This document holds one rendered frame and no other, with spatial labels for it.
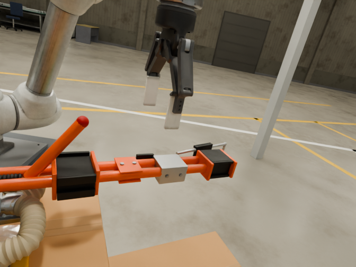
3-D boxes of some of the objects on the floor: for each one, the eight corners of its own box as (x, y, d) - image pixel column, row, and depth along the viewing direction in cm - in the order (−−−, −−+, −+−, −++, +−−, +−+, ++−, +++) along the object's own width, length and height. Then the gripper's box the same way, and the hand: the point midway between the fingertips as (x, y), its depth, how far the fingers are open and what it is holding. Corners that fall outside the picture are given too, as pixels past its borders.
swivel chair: (19, 32, 1062) (17, 3, 1018) (2, 28, 1044) (0, -1, 1001) (24, 31, 1120) (23, 3, 1076) (8, 28, 1102) (7, 0, 1059)
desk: (98, 43, 1276) (99, 27, 1247) (90, 44, 1145) (91, 27, 1116) (84, 39, 1268) (85, 24, 1239) (74, 41, 1137) (74, 24, 1108)
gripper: (139, 2, 53) (127, 97, 61) (190, 1, 33) (164, 142, 41) (169, 10, 57) (155, 98, 65) (233, 14, 37) (201, 141, 45)
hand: (159, 110), depth 53 cm, fingers open, 13 cm apart
